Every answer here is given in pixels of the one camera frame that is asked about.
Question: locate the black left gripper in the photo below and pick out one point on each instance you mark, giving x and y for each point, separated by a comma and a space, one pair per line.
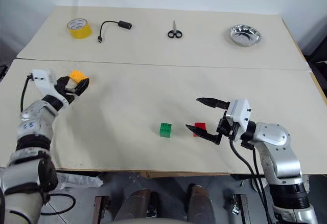
67, 94

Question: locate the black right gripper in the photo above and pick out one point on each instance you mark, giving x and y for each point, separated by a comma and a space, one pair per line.
227, 129

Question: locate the orange toy brick cube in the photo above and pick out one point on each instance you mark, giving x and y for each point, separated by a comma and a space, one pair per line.
76, 75

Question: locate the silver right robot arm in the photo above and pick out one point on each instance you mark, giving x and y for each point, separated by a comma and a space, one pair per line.
278, 144

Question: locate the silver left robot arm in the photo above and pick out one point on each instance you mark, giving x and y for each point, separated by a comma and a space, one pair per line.
30, 124

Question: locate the red toy brick cube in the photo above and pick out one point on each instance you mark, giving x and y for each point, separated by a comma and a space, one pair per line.
201, 126

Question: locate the green toy brick cube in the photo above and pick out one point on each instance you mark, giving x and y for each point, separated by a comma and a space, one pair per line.
165, 130

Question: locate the yellow tape roll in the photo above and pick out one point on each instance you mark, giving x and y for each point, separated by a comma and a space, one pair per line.
79, 28

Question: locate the dark rounded shape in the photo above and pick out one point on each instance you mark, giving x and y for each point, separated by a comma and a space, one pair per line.
200, 203
136, 204

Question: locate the steel bowl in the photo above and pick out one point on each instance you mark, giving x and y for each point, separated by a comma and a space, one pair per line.
244, 35

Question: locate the crumpled white plastic sheet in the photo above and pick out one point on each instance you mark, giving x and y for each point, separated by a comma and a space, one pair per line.
76, 180

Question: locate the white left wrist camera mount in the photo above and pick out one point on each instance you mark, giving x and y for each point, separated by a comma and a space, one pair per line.
42, 79

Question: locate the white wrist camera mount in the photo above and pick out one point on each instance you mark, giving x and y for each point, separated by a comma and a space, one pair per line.
238, 111
42, 79

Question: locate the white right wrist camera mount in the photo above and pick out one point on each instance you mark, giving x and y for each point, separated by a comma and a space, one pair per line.
238, 111

